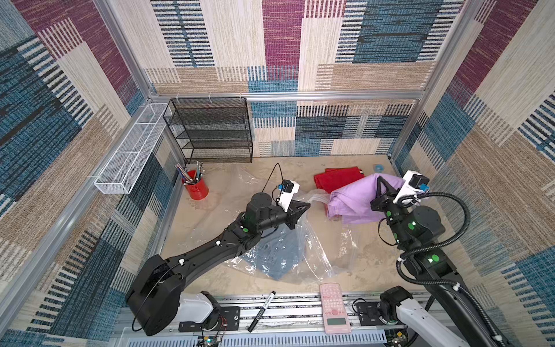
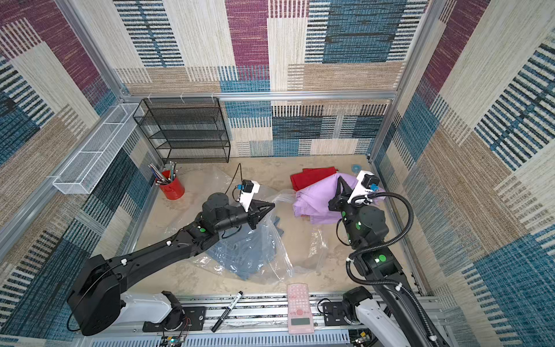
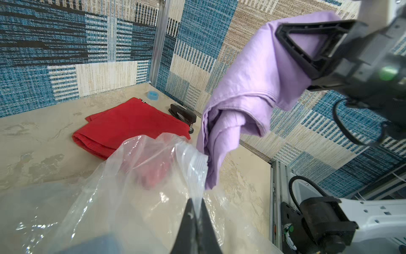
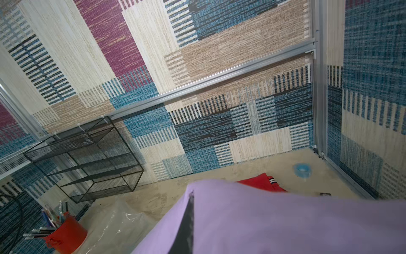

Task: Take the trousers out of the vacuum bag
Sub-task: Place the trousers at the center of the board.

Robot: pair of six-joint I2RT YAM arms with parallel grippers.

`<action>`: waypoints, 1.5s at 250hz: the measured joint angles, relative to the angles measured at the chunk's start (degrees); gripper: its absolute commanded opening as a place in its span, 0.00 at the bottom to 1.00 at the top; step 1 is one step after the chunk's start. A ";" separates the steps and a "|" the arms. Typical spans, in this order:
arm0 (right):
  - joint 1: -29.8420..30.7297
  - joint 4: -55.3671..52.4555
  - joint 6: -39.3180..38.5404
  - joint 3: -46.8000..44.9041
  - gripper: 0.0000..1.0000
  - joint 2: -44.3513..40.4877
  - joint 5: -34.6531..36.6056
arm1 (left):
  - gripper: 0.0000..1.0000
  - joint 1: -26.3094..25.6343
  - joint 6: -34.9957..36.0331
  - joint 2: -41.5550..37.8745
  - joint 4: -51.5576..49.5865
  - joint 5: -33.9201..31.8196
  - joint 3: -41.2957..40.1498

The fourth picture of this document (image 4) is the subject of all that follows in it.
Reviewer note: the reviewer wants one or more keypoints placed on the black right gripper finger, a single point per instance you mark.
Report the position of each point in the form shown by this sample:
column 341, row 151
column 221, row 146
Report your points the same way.
column 183, row 243

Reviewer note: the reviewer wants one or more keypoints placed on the lilac trousers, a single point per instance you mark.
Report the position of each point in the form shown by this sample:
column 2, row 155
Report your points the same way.
column 232, row 218

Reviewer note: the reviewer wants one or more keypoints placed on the clear plastic vacuum bag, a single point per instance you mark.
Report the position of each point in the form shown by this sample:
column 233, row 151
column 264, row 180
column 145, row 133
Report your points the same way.
column 115, row 229

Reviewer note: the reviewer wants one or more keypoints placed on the red trousers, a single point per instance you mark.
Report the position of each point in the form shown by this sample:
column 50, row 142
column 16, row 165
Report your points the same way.
column 263, row 182

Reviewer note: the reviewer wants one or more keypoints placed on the red pen cup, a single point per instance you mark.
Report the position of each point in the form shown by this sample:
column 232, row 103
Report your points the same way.
column 68, row 237

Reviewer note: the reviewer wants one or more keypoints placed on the small black device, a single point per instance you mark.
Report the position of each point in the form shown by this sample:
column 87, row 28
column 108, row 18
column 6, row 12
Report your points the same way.
column 325, row 194

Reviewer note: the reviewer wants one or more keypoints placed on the black wire mesh shelf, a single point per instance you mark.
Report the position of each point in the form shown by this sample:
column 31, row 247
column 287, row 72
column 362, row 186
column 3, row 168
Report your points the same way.
column 89, row 165

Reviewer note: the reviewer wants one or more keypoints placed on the white wire mesh basket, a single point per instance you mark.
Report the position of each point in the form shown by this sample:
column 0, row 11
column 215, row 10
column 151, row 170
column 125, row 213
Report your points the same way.
column 14, row 162

